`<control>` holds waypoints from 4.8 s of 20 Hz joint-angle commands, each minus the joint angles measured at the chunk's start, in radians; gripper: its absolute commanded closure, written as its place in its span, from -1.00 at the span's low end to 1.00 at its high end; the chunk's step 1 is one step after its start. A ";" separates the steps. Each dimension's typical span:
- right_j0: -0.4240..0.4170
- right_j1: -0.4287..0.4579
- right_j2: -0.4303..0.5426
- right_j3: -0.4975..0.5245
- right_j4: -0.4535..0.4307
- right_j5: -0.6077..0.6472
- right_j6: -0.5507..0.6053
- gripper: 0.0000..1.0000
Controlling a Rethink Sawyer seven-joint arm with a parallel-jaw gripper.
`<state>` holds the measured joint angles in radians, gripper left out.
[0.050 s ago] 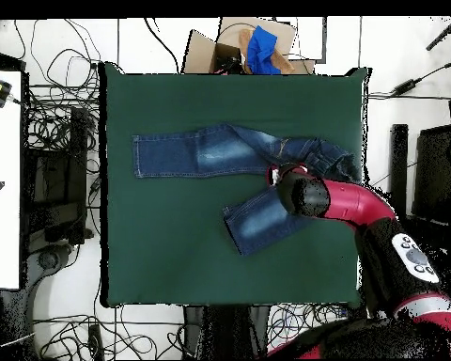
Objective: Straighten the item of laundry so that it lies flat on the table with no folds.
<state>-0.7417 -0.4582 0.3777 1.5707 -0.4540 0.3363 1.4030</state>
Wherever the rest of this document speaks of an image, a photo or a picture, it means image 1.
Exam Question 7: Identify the black upright bar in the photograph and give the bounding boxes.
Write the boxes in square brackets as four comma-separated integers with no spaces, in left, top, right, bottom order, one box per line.
[387,123,410,221]

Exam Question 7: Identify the blue denim jeans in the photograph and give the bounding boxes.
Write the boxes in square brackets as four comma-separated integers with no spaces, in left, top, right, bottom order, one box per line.
[132,122,362,257]

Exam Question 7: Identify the brown cardboard box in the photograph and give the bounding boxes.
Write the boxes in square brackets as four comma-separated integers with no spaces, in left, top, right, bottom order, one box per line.
[181,16,317,75]

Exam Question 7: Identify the black rod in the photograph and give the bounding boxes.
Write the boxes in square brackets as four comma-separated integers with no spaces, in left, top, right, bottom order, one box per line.
[425,16,451,52]

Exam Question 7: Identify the dark green table cloth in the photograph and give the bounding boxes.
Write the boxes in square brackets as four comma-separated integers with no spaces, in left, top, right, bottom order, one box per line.
[99,61,370,307]

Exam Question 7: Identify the grey swivel chair base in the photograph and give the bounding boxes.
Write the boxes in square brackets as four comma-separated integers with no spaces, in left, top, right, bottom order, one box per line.
[23,242,78,302]

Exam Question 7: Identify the black flat panel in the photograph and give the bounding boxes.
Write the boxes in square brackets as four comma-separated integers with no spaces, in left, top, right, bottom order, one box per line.
[411,123,451,228]

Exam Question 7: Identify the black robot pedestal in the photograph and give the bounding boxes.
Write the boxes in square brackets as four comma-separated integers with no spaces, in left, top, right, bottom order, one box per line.
[182,305,272,360]

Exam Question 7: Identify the black equipment stand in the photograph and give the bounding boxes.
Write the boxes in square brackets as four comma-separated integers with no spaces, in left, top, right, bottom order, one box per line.
[24,106,93,245]

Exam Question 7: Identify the bright blue cloth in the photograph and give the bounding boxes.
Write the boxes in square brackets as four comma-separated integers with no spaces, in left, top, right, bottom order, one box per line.
[245,24,283,75]

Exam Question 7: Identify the black cable bundle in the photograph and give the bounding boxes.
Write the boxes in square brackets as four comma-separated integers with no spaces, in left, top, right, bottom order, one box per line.
[33,303,187,360]
[13,18,102,153]
[266,302,349,353]

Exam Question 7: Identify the black power strip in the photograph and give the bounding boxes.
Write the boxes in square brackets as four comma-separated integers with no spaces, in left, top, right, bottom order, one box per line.
[86,322,105,360]

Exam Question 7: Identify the black power adapter cable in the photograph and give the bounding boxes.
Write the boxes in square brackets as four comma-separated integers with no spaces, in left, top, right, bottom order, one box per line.
[367,55,451,101]

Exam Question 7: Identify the white side table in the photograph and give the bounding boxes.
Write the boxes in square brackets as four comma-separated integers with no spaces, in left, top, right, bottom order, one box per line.
[0,70,23,290]

